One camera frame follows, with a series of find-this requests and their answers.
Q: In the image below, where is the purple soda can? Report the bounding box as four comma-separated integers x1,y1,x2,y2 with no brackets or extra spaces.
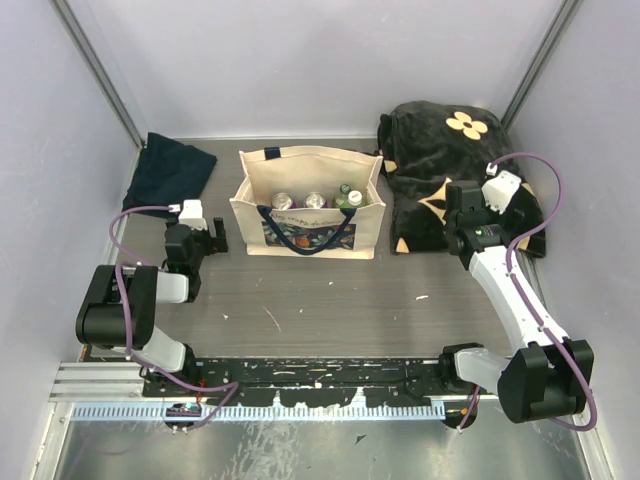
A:
271,192,296,211
304,192,327,209

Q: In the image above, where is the orange juice bottle green label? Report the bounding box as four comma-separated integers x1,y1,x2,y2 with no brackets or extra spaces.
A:
347,190,366,208

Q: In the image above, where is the beige canvas tote bag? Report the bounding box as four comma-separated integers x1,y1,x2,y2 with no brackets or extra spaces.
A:
230,146,386,260

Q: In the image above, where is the clear bottle green cap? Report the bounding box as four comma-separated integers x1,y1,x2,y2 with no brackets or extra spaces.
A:
332,184,352,208

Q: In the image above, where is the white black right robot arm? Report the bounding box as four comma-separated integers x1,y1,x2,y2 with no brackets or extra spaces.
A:
438,180,597,430

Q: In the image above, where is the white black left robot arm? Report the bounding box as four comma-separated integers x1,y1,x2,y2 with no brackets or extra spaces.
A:
75,217,235,396

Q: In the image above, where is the dark navy folded cloth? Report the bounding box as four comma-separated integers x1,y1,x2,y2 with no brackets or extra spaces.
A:
122,132,217,210

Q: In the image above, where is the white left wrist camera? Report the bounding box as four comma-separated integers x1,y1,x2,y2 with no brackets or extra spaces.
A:
169,199,208,231

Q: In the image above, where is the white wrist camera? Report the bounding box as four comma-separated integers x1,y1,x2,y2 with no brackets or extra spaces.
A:
169,199,208,231
481,164,522,215

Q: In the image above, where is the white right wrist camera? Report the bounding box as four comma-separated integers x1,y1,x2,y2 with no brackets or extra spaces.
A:
481,164,522,215

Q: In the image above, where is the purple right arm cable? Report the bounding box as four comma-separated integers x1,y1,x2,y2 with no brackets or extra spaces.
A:
454,152,599,432

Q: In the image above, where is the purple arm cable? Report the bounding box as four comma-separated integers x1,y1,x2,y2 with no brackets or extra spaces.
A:
109,205,241,431
454,152,599,432

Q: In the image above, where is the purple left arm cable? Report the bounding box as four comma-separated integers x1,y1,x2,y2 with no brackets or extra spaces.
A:
109,205,241,431

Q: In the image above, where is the black mounting base plate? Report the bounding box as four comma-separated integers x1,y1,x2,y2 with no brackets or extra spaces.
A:
142,356,499,409

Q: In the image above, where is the aluminium slotted rail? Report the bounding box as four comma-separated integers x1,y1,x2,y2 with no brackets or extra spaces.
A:
70,401,446,422

